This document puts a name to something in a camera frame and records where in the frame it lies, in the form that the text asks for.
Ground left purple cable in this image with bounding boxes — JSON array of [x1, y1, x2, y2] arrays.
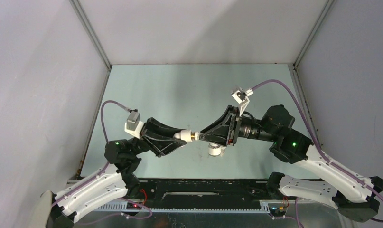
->
[[49, 100, 154, 226]]

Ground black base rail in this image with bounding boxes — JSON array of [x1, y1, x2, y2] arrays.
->
[[126, 178, 286, 209]]

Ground purple cable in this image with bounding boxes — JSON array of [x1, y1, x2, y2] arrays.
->
[[49, 100, 154, 226], [251, 79, 383, 228]]

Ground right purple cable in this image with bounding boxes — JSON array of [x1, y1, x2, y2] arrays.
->
[[251, 79, 383, 228]]

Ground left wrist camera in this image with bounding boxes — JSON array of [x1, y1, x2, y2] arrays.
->
[[124, 110, 144, 139]]

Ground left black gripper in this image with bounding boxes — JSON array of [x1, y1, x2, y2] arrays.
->
[[130, 117, 189, 157]]

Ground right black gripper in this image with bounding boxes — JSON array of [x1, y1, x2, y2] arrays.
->
[[197, 106, 274, 148]]

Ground white elbow fitting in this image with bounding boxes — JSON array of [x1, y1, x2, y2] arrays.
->
[[173, 130, 196, 143]]

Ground grey cable duct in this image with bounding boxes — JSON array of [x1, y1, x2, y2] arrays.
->
[[94, 201, 270, 214]]

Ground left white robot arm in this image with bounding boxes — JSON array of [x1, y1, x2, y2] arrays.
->
[[46, 118, 200, 228]]

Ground white plastic faucet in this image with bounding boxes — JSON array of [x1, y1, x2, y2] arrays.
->
[[191, 132, 226, 157]]

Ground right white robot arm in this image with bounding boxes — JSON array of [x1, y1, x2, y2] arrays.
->
[[199, 105, 383, 223]]

